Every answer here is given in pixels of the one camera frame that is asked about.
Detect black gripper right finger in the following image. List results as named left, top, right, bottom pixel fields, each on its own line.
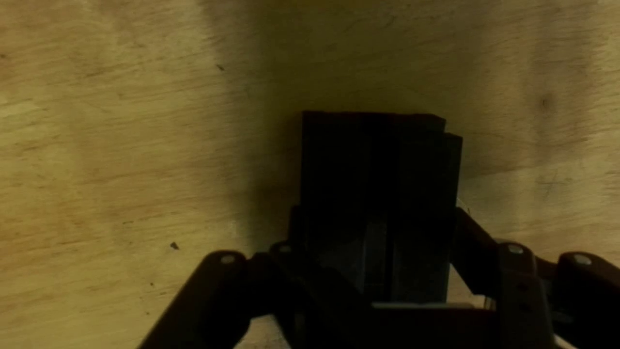
left=451, top=209, right=620, bottom=349

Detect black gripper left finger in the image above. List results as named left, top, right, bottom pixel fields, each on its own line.
left=137, top=203, right=373, bottom=349

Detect black pad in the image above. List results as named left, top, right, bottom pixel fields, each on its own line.
left=300, top=131, right=460, bottom=302

